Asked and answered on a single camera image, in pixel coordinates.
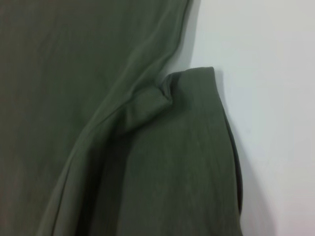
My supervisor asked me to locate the dark green FREE T-shirt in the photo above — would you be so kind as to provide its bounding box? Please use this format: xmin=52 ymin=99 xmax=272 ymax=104
xmin=0 ymin=0 xmax=245 ymax=236

